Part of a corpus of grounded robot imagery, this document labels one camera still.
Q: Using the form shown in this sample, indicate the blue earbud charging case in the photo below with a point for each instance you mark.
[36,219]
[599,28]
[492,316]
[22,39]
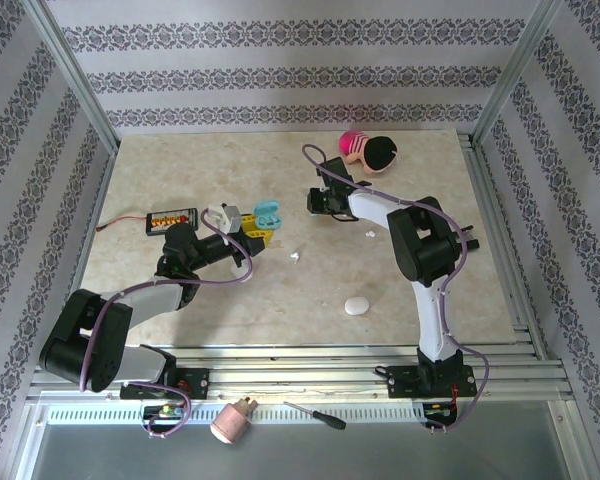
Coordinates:
[267,215]

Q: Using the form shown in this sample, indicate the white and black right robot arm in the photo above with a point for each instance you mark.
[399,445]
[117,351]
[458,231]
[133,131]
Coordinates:
[432,320]

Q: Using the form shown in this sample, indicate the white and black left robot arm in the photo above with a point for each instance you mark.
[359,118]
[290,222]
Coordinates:
[150,300]

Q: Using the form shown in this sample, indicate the white oval earbud case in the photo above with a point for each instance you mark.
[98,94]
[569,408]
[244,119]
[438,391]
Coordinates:
[356,306]

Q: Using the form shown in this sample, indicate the black board with orange connectors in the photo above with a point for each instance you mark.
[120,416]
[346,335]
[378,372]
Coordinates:
[172,220]

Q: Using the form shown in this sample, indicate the plush doll with black hair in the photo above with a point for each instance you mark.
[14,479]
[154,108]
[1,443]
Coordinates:
[380,152]

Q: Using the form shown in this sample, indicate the small circuit board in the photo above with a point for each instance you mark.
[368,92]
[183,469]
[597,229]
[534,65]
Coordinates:
[165,411]
[437,410]

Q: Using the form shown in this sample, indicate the pink cylinder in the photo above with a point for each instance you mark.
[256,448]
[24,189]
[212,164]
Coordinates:
[232,422]

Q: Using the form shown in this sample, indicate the grey metal sheet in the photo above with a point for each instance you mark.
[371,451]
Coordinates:
[380,455]

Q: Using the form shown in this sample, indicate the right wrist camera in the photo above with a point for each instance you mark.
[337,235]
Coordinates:
[321,189]

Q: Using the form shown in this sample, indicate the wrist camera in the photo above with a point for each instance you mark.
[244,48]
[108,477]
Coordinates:
[227,217]
[321,189]

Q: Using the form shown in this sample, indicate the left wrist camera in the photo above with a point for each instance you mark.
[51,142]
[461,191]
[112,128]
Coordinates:
[227,217]

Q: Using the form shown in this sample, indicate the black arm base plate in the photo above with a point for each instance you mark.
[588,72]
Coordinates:
[197,382]
[402,382]

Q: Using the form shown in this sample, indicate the aluminium extrusion frame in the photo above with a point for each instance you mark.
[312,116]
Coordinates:
[305,377]

